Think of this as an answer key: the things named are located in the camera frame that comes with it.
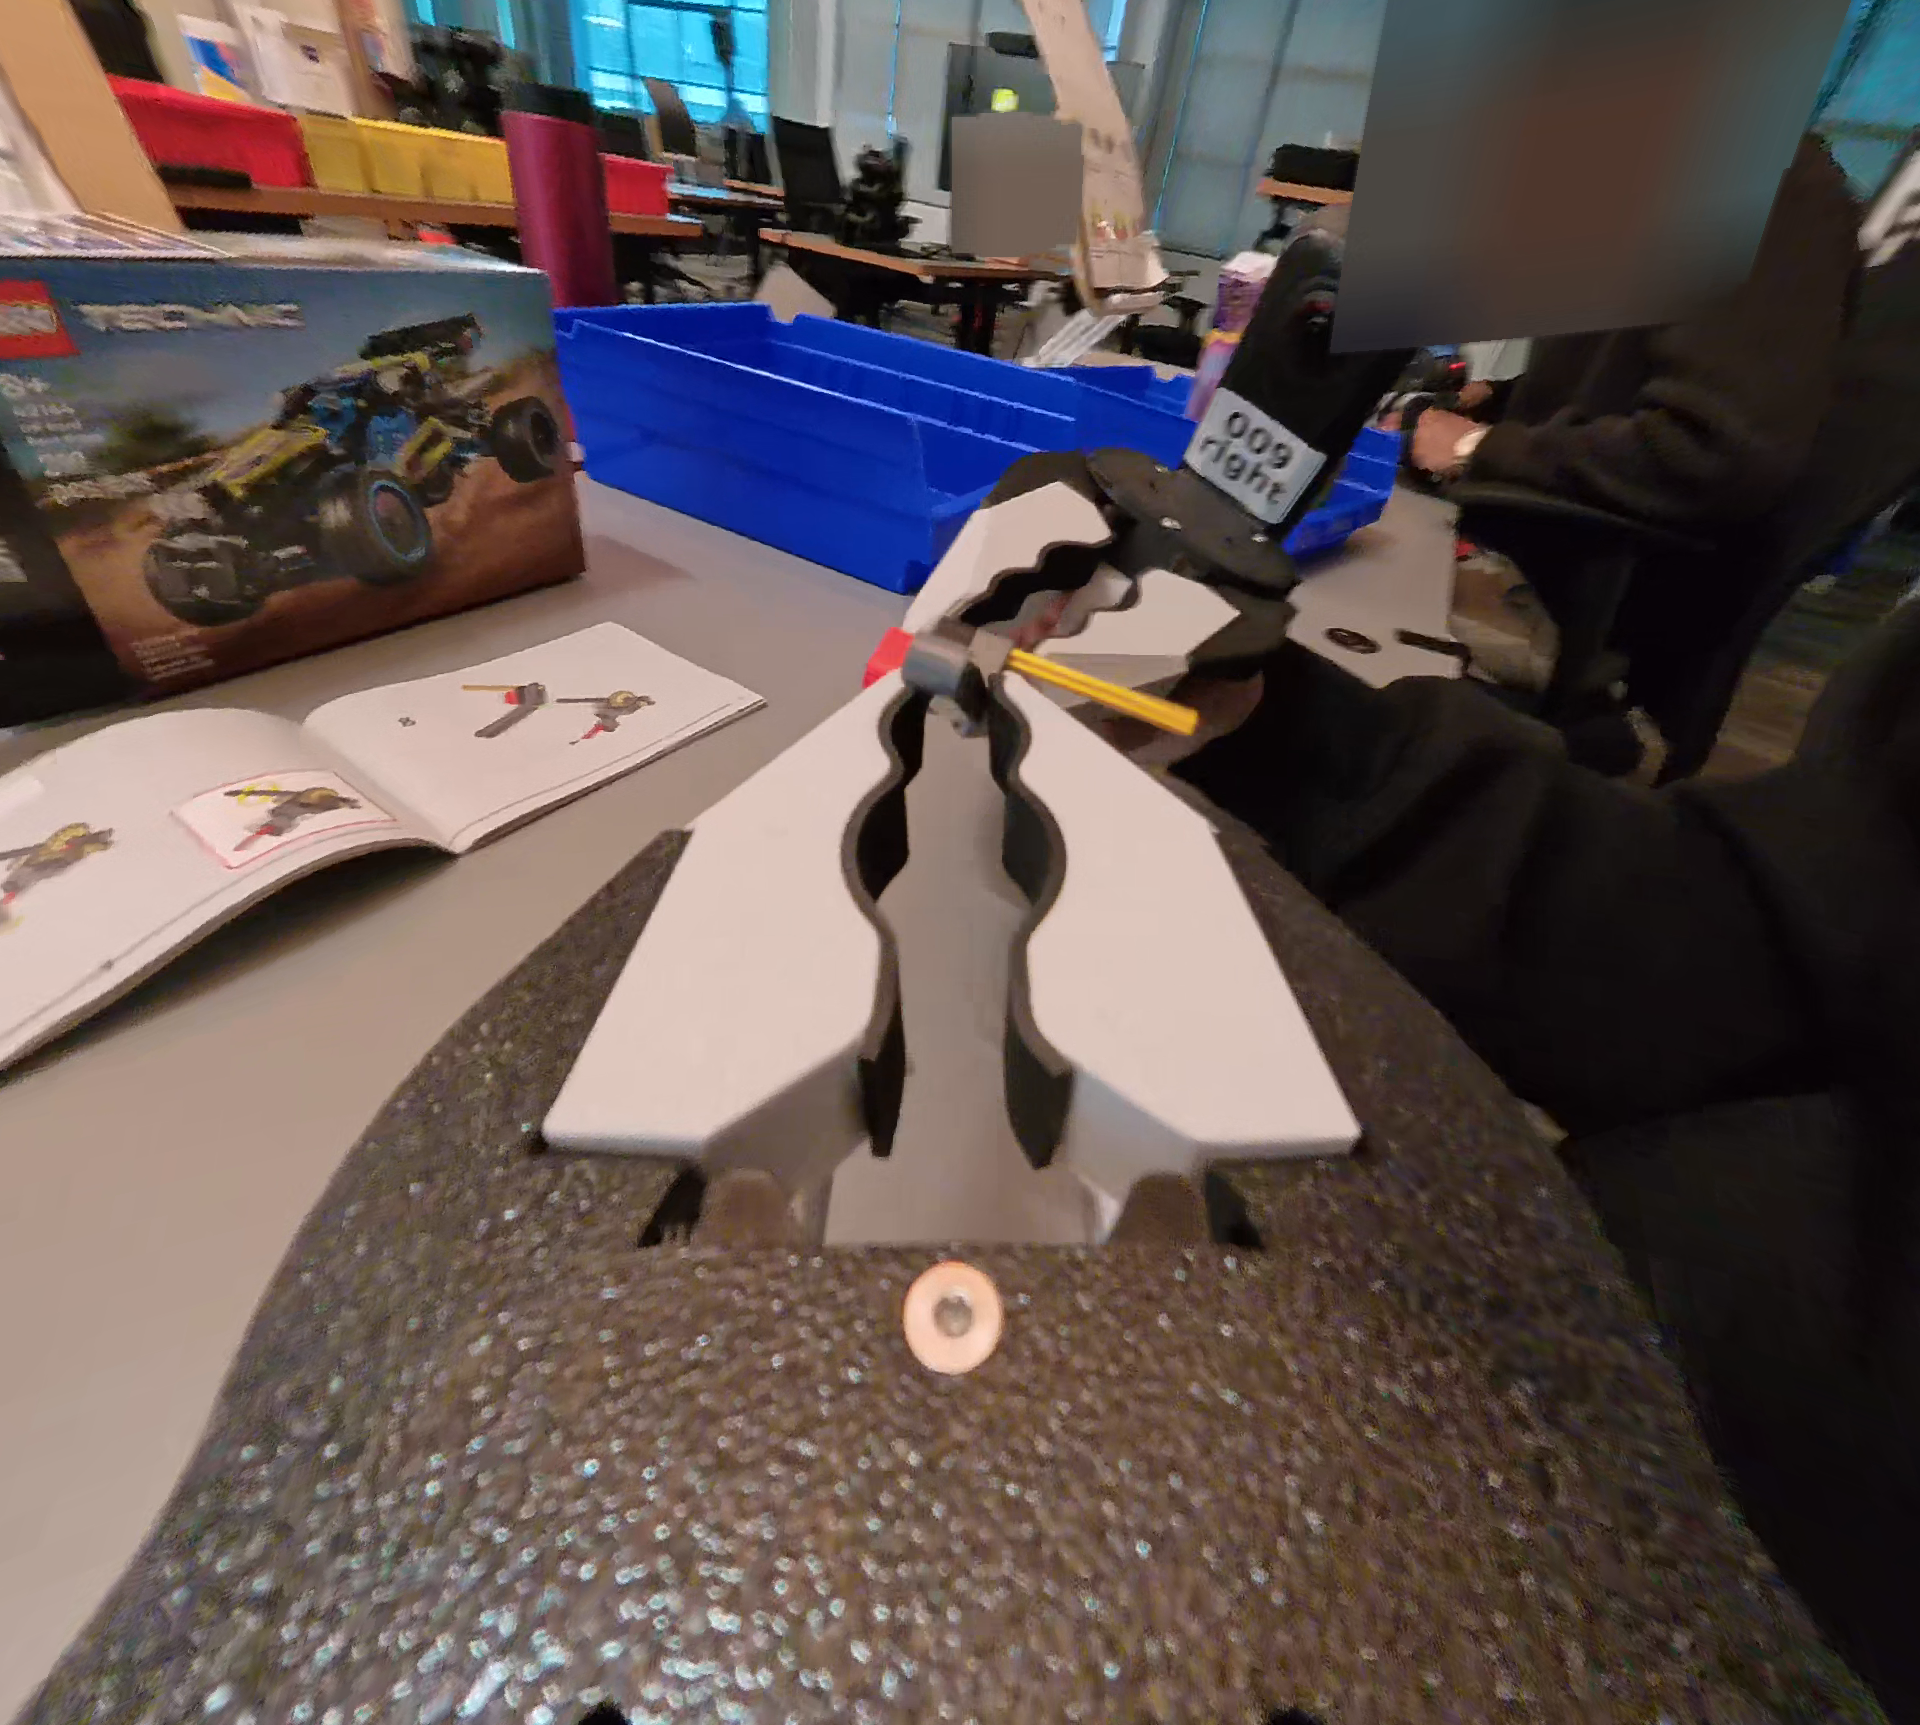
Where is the glass window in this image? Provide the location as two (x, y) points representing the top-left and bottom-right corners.
(574, 0), (775, 129)

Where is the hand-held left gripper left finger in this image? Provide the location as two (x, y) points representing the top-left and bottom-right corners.
(540, 674), (924, 1251)

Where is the long wooden table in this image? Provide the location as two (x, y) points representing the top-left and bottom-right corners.
(164, 180), (709, 244)

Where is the toy car set box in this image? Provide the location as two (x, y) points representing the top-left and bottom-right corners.
(0, 241), (591, 729)

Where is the grey beam yellow axle assembly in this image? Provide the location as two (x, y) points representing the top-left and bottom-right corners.
(867, 622), (1207, 741)

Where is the large red storage bin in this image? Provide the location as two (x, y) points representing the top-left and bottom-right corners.
(108, 74), (313, 189)

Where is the hanging cardboard strip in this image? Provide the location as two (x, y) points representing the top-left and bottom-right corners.
(954, 0), (1173, 309)

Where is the open instruction booklet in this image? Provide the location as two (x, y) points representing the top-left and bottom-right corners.
(0, 622), (769, 1074)

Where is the brown cardboard board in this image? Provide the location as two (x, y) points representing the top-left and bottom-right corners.
(0, 0), (187, 243)

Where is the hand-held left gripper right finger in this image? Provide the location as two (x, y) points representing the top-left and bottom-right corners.
(991, 674), (1369, 1251)

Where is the black office chair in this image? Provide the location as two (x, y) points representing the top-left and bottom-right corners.
(1447, 480), (1728, 766)

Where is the white wall paper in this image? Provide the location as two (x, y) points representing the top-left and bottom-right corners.
(246, 7), (351, 107)

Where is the office desk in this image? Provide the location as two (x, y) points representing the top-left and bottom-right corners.
(756, 229), (1082, 302)

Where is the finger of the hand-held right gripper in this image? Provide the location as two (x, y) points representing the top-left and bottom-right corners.
(1033, 571), (1250, 698)
(901, 480), (1128, 655)

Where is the maroon bottle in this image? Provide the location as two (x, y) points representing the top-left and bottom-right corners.
(498, 108), (621, 312)

